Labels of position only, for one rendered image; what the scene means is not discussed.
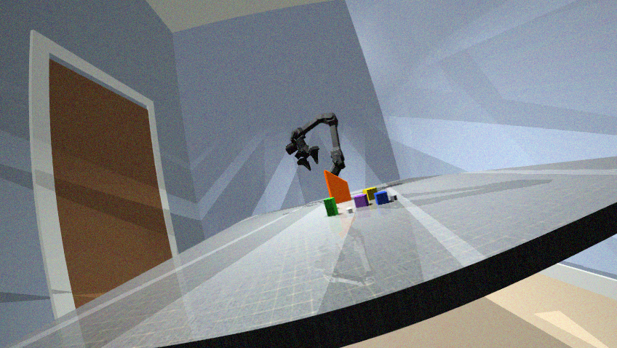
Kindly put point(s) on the purple cube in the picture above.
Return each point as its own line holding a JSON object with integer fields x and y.
{"x": 361, "y": 200}

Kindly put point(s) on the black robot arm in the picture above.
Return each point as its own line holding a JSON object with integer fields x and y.
{"x": 298, "y": 135}

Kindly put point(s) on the blue block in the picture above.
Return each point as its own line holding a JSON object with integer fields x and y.
{"x": 381, "y": 198}

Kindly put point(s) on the yellow block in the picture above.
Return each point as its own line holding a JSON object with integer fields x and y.
{"x": 370, "y": 193}

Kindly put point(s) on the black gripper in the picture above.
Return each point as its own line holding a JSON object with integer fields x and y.
{"x": 313, "y": 151}

